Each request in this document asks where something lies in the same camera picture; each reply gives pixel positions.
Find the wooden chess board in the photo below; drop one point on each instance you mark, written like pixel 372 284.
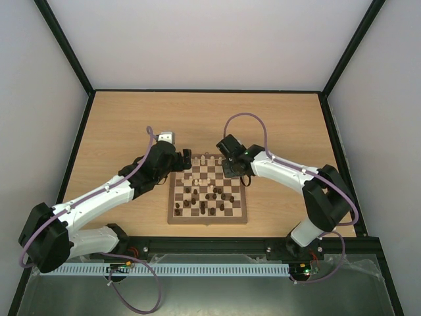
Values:
pixel 225 197

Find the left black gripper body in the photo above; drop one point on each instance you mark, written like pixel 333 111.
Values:
pixel 179 166

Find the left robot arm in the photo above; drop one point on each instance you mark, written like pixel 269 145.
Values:
pixel 52 235

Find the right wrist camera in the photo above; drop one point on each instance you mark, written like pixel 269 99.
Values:
pixel 230 147

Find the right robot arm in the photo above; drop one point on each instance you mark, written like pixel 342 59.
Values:
pixel 327 198

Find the black aluminium frame rail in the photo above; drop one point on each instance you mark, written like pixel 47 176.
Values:
pixel 274 248

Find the black king piece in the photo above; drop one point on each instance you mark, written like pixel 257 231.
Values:
pixel 203 208

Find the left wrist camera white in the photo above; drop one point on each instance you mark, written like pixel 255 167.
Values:
pixel 166 136

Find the light blue cable duct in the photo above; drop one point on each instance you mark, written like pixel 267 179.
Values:
pixel 173 270

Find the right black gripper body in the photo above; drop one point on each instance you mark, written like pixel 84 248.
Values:
pixel 231 168

